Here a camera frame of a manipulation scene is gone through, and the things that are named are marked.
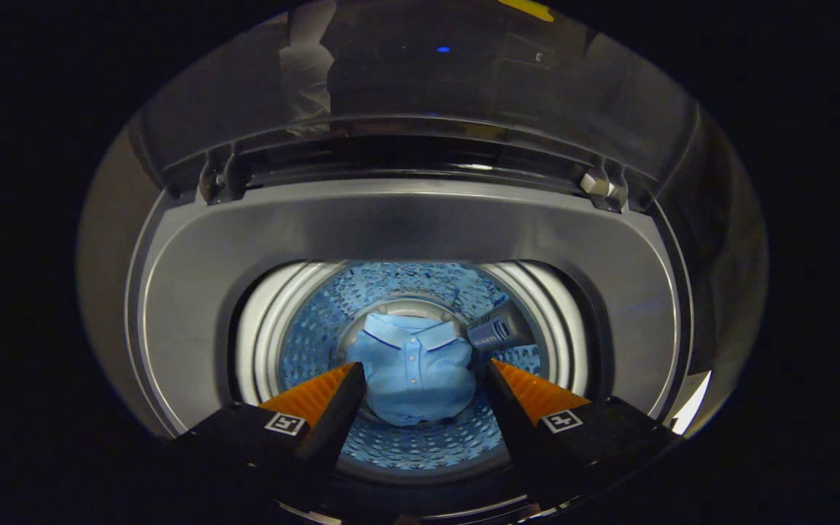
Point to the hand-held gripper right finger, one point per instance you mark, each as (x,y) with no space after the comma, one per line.
(518,437)

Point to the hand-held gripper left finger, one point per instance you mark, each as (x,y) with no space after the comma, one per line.
(325,437)

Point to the light blue polo shirt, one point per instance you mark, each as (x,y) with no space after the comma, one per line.
(413,372)

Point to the dark grey washing machine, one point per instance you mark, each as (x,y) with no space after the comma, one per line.
(405,226)

